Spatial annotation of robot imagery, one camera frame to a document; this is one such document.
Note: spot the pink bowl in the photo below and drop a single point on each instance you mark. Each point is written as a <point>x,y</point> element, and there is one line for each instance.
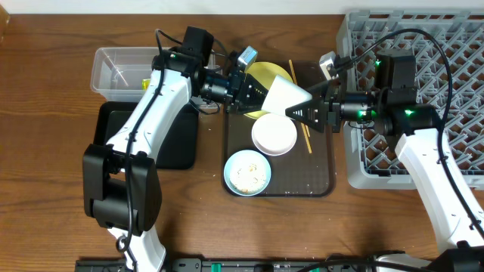
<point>274,135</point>

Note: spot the black tray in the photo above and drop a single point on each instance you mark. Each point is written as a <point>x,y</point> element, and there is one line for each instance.
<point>179,147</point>

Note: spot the rice and shell waste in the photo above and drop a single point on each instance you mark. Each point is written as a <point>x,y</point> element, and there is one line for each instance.
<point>248,178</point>

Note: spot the white cup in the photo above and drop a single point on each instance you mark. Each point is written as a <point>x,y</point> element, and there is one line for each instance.
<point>282,95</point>

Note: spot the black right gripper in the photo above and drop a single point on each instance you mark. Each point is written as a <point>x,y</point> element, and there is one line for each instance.
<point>330,109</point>

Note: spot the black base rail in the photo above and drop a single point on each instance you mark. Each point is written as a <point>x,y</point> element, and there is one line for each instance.
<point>194,265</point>

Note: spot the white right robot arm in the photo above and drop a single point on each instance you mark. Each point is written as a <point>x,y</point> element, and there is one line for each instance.
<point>416,134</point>

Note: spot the clear plastic bin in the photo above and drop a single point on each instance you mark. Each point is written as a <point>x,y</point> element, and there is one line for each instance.
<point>117,73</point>

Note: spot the green snack wrapper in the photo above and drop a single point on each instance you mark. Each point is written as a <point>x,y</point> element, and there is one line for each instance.
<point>145,84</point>

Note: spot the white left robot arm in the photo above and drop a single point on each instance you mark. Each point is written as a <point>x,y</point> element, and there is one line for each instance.
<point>121,187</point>

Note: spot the grey dishwasher rack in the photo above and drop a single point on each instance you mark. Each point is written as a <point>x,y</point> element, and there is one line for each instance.
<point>370,163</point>

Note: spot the light blue bowl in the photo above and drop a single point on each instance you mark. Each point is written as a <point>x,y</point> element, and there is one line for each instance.
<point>245,157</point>

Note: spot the dark brown serving tray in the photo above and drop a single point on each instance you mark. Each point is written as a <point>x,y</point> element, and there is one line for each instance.
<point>299,172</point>

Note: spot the yellow plate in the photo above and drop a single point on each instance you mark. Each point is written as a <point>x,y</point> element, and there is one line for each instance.
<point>265,73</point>

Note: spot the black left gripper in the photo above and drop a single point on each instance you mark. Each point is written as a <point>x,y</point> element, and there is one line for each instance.
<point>235,94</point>

